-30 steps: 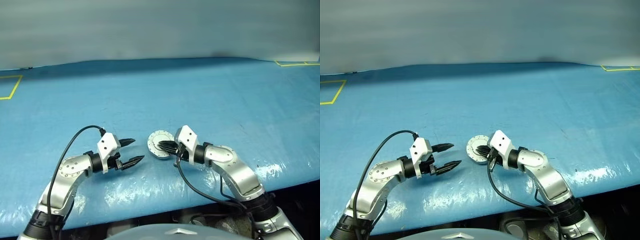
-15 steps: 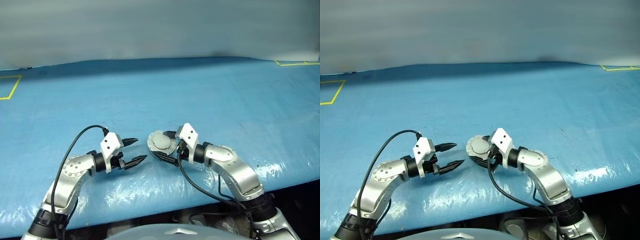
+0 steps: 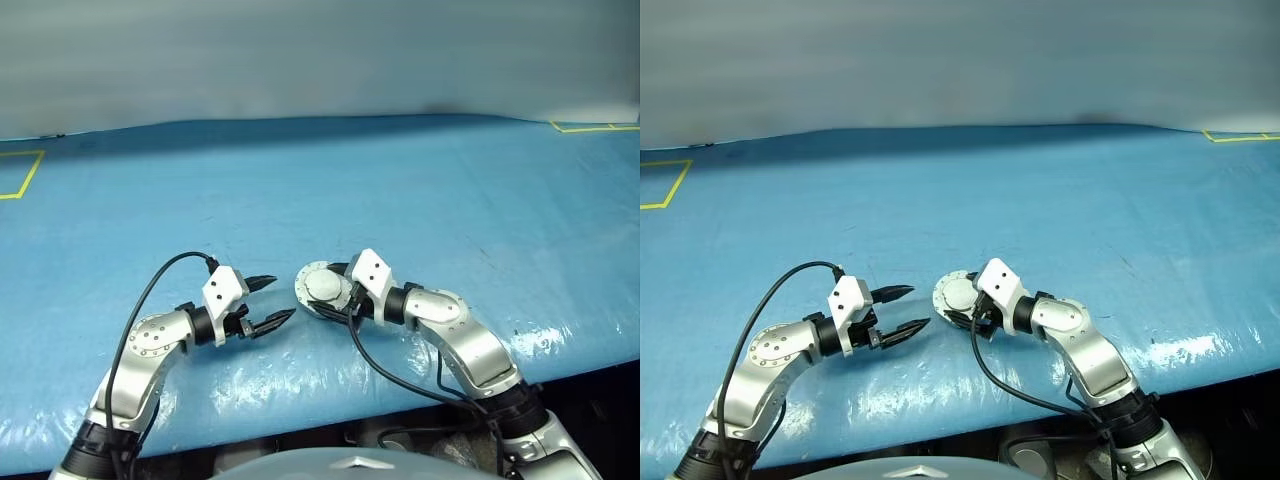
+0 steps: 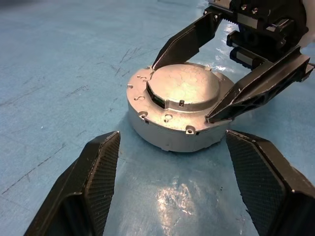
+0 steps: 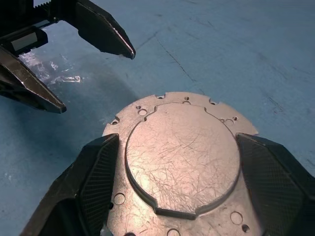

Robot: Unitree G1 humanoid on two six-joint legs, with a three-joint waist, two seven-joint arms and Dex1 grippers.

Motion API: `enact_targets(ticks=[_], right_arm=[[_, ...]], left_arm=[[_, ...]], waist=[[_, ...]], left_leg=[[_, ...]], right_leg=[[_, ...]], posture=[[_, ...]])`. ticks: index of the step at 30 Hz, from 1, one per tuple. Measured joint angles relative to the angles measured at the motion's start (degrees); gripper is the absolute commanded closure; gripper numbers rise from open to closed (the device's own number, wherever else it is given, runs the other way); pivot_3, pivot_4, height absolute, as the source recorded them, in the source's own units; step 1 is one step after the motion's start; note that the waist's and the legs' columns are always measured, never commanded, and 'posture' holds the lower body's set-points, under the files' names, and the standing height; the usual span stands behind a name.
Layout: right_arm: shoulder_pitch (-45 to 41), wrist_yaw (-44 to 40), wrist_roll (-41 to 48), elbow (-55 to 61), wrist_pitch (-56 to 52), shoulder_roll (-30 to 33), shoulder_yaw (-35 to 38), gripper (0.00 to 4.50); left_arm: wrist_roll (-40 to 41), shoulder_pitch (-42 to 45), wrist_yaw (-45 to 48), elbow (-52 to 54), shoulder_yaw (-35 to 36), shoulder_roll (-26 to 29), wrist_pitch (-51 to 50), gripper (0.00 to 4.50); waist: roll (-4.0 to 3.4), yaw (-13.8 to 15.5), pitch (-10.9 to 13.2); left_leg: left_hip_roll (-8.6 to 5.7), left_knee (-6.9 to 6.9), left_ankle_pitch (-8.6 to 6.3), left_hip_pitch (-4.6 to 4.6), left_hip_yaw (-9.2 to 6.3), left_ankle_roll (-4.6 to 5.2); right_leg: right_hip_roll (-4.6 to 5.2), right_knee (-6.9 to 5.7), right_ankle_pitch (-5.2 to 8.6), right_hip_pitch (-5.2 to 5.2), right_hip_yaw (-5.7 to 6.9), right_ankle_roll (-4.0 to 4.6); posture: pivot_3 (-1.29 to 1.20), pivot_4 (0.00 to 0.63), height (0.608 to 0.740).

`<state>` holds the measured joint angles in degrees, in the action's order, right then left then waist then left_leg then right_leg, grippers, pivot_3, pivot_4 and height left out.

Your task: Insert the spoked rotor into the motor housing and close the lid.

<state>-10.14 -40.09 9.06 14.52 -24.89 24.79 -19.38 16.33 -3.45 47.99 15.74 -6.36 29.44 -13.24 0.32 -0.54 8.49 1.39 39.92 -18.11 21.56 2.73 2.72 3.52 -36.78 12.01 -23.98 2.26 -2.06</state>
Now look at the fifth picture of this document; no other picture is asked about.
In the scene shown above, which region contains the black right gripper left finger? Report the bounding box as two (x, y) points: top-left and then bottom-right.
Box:
(19, 133), (121, 236)

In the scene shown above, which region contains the silver round metal lid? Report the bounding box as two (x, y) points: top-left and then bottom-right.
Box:
(101, 91), (269, 236)

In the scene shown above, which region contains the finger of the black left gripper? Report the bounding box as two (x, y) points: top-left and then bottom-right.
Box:
(75, 0), (136, 60)
(0, 46), (67, 115)

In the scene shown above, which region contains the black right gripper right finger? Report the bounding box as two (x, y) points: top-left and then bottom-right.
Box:
(235, 132), (315, 236)

